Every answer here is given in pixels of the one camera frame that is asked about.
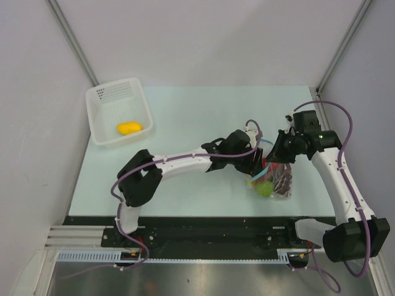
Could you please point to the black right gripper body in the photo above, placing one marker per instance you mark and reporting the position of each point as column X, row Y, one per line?
column 291, row 140

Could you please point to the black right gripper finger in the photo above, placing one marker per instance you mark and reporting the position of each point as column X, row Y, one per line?
column 275, row 155
column 289, row 158

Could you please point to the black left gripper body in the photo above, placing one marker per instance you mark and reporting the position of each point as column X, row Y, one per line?
column 245, row 164

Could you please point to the red fake apple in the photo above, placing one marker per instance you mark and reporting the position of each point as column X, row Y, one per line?
column 269, row 166

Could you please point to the clear zip top bag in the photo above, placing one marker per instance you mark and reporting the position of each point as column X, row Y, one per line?
column 267, row 146

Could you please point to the yellow fake lemon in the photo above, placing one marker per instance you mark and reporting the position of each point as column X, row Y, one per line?
column 129, row 127

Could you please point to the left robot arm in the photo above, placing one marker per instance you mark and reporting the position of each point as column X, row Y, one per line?
column 139, row 179

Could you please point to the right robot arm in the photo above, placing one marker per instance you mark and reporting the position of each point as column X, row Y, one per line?
column 358, row 233

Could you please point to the green fake fruit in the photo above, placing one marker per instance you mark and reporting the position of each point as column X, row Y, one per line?
column 264, row 188

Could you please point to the purple fake grapes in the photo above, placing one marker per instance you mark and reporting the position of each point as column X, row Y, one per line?
column 282, row 180

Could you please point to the white plastic basket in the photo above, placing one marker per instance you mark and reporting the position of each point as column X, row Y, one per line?
column 117, row 103

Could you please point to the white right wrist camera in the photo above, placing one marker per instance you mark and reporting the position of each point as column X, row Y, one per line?
column 289, row 118

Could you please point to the white slotted cable duct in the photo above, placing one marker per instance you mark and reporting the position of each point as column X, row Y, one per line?
column 129, row 257

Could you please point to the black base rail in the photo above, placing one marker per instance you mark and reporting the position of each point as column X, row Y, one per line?
column 200, row 235

